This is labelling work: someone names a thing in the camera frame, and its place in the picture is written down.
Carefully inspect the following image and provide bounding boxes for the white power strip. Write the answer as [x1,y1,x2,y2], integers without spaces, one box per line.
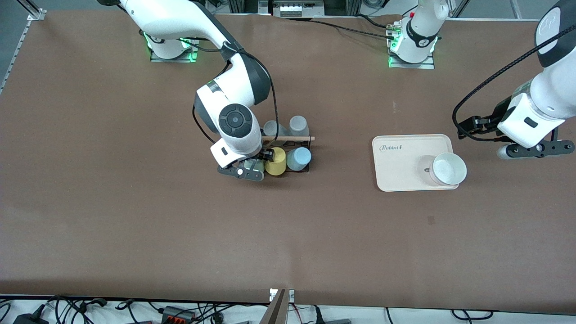
[279,0,325,18]

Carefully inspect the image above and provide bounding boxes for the beige tray with Rabbit print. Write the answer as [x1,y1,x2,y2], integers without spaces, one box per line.
[372,134,454,193]

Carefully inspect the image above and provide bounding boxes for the long black table cable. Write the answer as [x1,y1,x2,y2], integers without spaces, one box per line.
[310,19,397,39]

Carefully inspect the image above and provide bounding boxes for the yellow plastic cup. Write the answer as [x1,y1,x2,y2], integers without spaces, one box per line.
[265,147,287,176]

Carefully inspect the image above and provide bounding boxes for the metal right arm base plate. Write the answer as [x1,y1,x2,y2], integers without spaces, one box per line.
[150,38,201,63]

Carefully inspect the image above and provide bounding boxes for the short black table cable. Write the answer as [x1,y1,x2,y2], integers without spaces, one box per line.
[355,13,393,29]

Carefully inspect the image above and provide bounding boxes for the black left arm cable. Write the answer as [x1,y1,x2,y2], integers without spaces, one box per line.
[452,25,576,142]

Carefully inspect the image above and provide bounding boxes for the light blue plastic cup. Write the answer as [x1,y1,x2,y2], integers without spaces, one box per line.
[287,147,312,171]

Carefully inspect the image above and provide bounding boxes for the black wire rack wooden rod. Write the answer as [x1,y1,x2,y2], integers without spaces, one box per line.
[260,134,315,175]

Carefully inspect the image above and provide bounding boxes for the black box with red connectors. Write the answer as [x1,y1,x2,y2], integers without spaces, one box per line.
[161,306,197,324]

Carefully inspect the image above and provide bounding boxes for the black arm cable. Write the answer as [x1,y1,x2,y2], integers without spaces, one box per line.
[452,25,576,142]
[193,43,279,156]

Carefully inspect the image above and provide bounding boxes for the tangled black floor cables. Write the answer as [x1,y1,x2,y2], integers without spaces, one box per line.
[0,295,156,324]

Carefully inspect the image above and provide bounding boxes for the white bowl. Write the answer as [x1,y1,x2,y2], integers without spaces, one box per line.
[429,153,468,186]

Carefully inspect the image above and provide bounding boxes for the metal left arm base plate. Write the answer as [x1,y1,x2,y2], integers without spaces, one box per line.
[388,20,436,69]

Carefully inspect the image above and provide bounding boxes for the black power adapter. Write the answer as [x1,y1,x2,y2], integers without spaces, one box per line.
[13,313,48,324]

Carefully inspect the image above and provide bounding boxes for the aluminium frame rail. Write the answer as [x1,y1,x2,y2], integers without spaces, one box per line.
[0,9,46,95]

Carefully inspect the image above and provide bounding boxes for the looped black floor cable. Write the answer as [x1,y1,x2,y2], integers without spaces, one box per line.
[451,309,495,321]

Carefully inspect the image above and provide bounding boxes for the grey plastic cup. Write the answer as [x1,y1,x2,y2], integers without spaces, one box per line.
[263,120,288,138]
[289,116,310,138]

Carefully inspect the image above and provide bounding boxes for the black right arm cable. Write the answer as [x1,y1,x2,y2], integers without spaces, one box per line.
[193,43,279,156]

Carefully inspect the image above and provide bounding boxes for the grey slanted post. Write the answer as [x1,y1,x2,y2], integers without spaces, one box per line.
[261,289,288,324]

